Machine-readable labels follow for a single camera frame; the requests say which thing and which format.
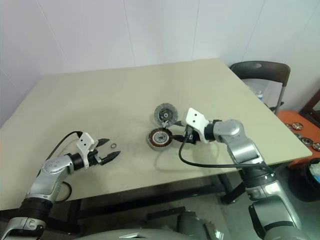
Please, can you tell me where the motor housing with copper windings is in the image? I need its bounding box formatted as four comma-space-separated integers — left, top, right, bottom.
145, 128, 173, 150

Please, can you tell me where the dark folding chair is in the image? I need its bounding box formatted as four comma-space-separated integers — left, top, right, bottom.
229, 60, 291, 116

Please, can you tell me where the black trash bin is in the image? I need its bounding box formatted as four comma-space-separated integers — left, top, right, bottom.
287, 156, 320, 203

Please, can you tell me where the black table frame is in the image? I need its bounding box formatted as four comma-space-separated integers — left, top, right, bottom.
49, 172, 248, 226

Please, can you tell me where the brown wooden cabinet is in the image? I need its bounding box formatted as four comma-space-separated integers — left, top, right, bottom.
298, 82, 320, 126

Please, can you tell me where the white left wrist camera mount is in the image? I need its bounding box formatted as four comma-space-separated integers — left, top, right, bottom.
76, 132, 99, 169

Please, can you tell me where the white and blue trash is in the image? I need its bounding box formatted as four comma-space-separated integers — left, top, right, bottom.
308, 162, 320, 186

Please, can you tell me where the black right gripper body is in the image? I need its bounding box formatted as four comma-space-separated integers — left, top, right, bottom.
183, 126, 201, 145

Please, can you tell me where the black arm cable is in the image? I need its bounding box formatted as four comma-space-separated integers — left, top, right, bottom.
178, 126, 270, 171
45, 131, 84, 203

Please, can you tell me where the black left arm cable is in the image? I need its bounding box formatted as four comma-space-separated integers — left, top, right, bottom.
45, 131, 84, 203

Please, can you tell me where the grey robot torso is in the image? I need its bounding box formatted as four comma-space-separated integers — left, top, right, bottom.
82, 209, 226, 240

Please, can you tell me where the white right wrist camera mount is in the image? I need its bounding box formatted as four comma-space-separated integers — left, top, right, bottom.
184, 107, 213, 145

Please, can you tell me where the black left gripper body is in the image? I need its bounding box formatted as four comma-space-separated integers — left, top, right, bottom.
87, 149, 105, 167

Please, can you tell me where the spoked rotor disc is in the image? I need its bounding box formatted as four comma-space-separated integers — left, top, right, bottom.
153, 102, 179, 126

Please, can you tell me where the orange stool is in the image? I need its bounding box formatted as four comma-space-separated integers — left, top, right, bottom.
276, 109, 320, 166

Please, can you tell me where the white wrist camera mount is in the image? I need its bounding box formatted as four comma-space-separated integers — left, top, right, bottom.
76, 132, 99, 169
184, 107, 213, 145

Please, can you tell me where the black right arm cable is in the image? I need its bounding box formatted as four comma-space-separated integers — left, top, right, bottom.
178, 126, 270, 171

